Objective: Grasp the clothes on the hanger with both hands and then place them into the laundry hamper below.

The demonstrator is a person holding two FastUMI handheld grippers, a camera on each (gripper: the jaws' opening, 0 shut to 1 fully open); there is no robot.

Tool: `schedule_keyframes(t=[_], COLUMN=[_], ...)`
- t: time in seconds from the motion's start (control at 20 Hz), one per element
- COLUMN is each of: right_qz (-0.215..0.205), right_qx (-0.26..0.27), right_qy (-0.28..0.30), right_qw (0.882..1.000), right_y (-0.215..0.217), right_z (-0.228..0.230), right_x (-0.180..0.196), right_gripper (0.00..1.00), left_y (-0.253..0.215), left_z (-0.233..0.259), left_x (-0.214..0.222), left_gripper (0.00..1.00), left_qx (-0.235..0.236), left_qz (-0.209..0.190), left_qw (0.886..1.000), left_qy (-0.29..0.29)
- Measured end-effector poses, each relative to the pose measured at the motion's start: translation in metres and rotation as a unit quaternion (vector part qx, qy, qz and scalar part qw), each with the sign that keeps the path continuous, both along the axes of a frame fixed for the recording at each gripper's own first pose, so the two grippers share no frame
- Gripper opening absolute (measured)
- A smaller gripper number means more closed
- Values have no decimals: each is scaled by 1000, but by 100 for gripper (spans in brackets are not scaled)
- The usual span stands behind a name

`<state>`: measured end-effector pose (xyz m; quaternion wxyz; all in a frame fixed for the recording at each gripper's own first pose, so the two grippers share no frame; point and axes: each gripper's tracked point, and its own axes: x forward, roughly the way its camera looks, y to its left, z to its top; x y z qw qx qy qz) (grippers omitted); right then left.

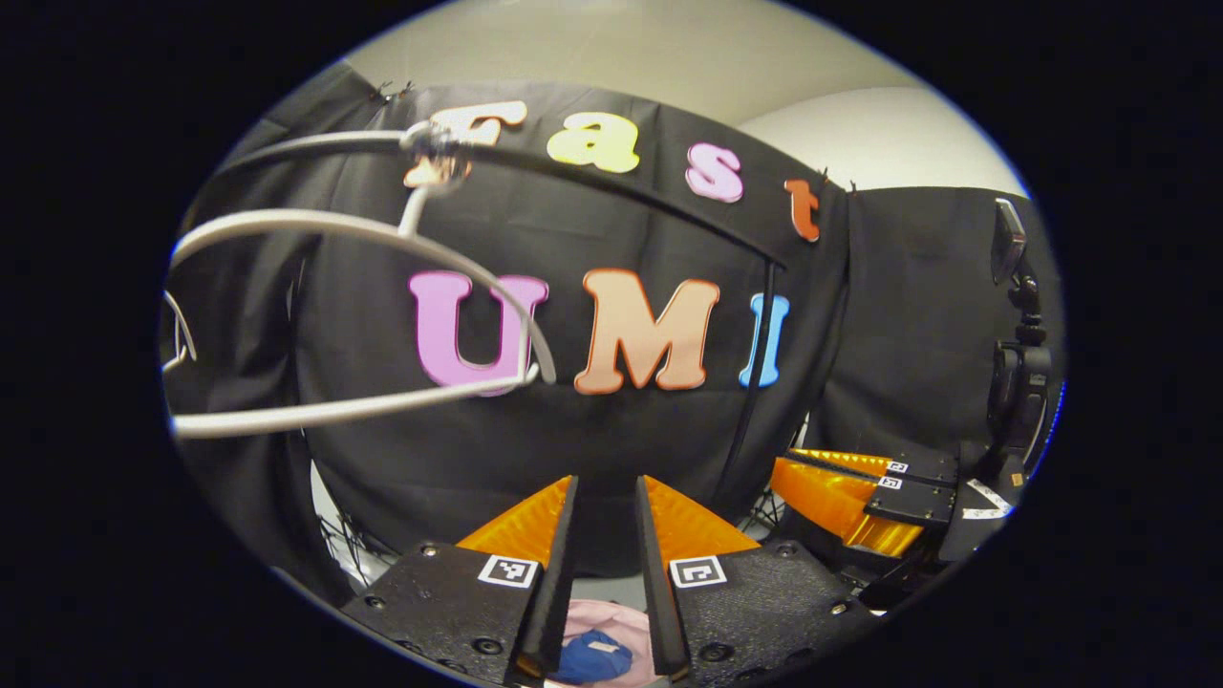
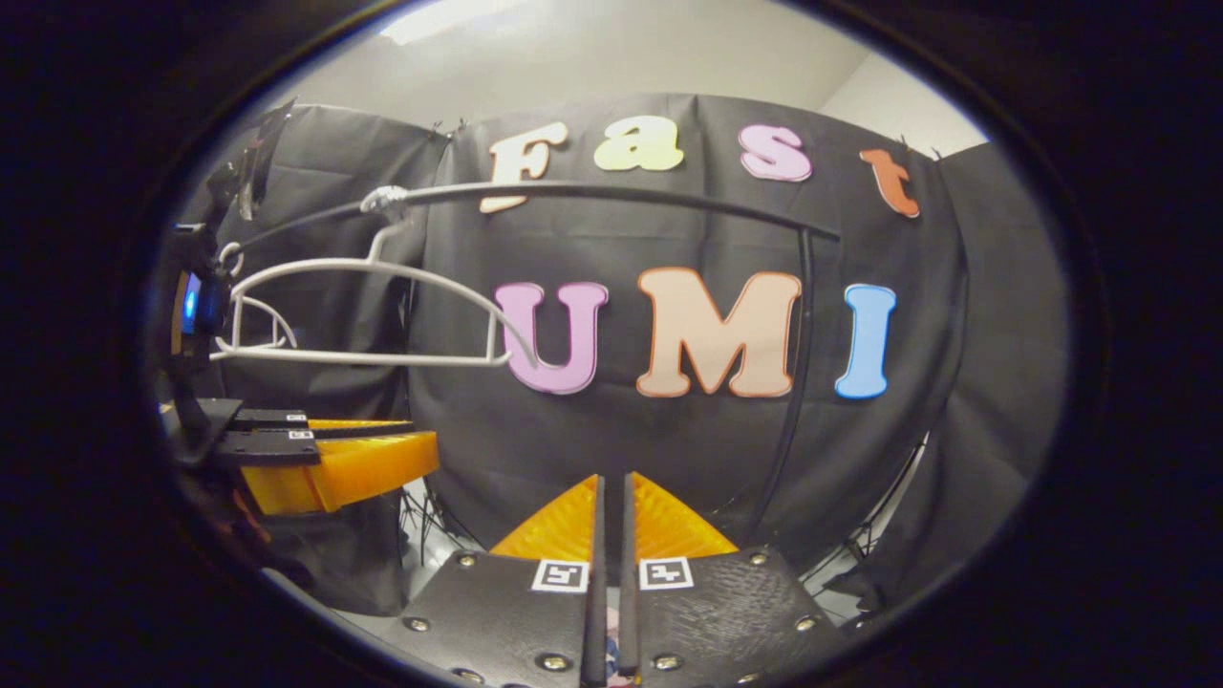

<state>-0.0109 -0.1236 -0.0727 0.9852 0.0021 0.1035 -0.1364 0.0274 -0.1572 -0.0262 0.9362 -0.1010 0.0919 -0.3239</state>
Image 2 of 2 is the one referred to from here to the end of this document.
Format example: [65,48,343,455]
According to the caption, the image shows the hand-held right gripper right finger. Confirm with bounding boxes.
[619,471,849,688]

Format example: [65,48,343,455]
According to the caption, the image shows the black tripod stand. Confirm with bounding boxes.
[798,449,933,617]
[399,478,483,567]

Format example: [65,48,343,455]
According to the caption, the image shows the black backdrop cloth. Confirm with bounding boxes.
[177,93,1071,617]

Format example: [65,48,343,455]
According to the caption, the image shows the black clothes rack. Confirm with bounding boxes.
[234,180,844,536]

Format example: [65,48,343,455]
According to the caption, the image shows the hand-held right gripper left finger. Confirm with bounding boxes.
[399,475,609,688]

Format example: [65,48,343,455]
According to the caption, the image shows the grey tape wrap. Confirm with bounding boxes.
[360,184,410,219]

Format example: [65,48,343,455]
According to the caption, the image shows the white empty clothes hanger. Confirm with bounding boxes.
[215,242,299,356]

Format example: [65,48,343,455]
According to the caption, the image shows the white taped clothes hanger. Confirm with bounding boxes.
[215,215,541,369]

